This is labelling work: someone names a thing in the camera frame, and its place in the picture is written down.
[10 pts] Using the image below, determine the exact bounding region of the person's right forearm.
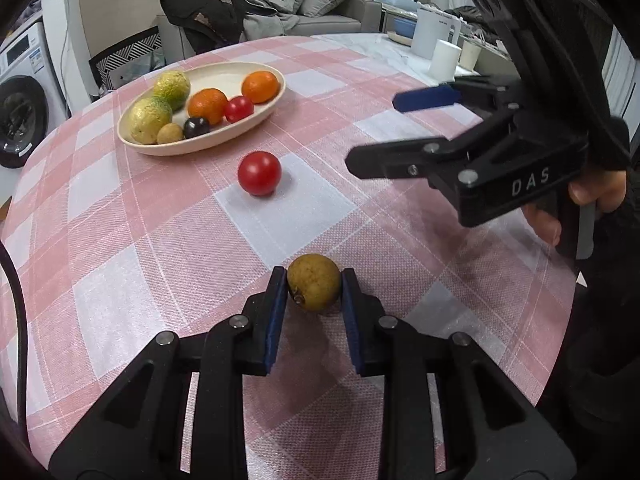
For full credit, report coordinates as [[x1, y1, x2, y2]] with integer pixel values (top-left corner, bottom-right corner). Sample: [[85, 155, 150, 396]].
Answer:
[[540, 195, 640, 461]]

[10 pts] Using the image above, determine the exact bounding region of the white box appliance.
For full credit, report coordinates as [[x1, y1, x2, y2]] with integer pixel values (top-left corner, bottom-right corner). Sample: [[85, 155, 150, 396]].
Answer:
[[410, 4, 463, 61]]

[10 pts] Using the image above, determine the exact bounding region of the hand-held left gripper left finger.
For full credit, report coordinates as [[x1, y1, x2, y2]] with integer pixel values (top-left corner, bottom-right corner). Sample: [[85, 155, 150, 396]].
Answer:
[[47, 266, 290, 480]]

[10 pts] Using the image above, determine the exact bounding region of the cream round plate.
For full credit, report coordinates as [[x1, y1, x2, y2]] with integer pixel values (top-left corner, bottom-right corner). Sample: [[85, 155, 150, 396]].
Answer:
[[116, 62, 286, 157]]

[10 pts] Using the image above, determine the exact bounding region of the small brown longan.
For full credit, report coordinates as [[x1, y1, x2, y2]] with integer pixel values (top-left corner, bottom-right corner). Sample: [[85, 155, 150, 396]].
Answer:
[[156, 123, 185, 146], [286, 254, 343, 313]]

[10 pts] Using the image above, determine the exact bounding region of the black patterned basket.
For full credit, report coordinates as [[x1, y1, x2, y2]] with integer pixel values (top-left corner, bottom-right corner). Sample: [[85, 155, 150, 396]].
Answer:
[[89, 27, 166, 93]]

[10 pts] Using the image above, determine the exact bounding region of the red tomato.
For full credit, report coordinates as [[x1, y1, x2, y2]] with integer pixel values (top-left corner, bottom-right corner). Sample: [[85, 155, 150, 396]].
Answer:
[[237, 151, 282, 197], [223, 96, 255, 124]]

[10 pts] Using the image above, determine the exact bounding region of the black jacket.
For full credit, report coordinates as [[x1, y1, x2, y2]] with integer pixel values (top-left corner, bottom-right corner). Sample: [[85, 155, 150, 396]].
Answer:
[[160, 0, 251, 53]]

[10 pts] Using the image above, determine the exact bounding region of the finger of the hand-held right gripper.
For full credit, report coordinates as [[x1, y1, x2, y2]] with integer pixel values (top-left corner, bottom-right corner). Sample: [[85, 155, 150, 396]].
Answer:
[[392, 74, 523, 121], [344, 135, 473, 181]]

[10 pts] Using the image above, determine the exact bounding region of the orange mandarin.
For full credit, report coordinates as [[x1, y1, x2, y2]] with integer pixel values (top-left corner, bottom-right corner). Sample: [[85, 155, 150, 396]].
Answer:
[[241, 71, 280, 105], [187, 88, 229, 127]]

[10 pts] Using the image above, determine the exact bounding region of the pink checked tablecloth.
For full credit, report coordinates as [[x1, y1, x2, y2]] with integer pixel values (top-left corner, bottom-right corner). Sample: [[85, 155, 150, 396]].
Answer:
[[0, 35, 591, 480]]

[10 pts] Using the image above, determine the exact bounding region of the dark purple plum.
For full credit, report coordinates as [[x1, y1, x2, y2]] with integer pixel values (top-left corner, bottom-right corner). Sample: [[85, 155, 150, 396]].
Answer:
[[182, 117, 210, 140]]

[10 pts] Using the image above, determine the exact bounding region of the white washing machine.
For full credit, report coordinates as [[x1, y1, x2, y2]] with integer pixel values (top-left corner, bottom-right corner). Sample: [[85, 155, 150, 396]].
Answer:
[[0, 20, 68, 170]]

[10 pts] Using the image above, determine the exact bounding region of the green yellow citrus fruit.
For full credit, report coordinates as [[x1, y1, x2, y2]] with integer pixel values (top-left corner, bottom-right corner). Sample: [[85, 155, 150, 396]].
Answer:
[[152, 71, 192, 112], [129, 97, 174, 146]]

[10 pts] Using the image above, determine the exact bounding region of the grey clothing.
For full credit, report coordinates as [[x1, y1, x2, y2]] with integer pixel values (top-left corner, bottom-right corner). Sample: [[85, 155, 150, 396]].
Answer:
[[242, 12, 301, 41]]

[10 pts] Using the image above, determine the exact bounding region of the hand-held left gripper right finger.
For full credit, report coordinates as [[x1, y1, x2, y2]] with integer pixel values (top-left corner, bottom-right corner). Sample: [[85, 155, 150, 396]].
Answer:
[[340, 268, 578, 480]]

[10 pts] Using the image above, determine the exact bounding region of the person's right hand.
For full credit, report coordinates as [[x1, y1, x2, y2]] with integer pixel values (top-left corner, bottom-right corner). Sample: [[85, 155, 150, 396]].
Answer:
[[522, 167, 628, 247]]

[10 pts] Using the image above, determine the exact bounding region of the cream cup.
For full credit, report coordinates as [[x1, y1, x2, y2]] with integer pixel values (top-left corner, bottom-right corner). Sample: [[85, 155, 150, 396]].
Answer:
[[459, 40, 482, 70]]

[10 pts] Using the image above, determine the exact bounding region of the white marble table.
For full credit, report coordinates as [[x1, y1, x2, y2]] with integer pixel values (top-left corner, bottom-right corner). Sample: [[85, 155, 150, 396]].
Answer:
[[310, 32, 483, 86]]

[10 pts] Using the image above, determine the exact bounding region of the white cylindrical cup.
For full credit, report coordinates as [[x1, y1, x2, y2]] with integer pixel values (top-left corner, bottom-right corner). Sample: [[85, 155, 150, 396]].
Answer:
[[430, 39, 462, 81]]

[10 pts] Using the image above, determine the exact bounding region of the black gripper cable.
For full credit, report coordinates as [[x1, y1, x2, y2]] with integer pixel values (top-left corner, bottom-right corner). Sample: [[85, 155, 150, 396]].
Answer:
[[0, 242, 28, 426]]

